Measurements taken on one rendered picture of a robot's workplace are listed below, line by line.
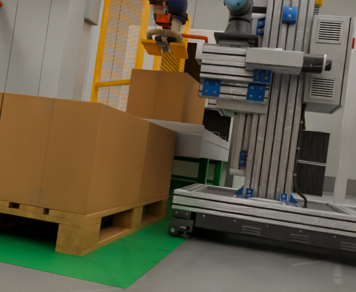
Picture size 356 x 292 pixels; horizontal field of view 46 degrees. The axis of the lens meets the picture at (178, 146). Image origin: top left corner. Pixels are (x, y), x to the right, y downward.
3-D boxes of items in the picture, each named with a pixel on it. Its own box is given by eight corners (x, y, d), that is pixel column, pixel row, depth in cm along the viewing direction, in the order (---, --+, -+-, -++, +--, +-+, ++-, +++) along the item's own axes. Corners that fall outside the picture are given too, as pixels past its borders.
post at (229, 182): (221, 213, 323) (238, 85, 326) (229, 214, 322) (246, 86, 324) (220, 214, 317) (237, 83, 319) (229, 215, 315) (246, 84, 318)
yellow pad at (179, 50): (174, 57, 300) (175, 50, 300) (188, 59, 299) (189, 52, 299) (169, 44, 266) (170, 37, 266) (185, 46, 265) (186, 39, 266)
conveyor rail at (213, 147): (229, 161, 495) (231, 146, 496) (233, 162, 494) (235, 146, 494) (192, 156, 270) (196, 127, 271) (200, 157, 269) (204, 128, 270)
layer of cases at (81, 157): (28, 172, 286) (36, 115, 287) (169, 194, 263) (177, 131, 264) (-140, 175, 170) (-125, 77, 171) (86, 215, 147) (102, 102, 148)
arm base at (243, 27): (251, 44, 225) (254, 26, 226) (251, 36, 211) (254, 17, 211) (223, 42, 228) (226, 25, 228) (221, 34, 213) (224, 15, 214)
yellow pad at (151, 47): (148, 54, 302) (149, 47, 302) (162, 56, 301) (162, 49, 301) (140, 41, 268) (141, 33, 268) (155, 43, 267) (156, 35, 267)
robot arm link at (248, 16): (252, 25, 223) (255, 0, 224) (249, 16, 211) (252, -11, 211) (230, 24, 227) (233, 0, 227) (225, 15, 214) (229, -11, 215)
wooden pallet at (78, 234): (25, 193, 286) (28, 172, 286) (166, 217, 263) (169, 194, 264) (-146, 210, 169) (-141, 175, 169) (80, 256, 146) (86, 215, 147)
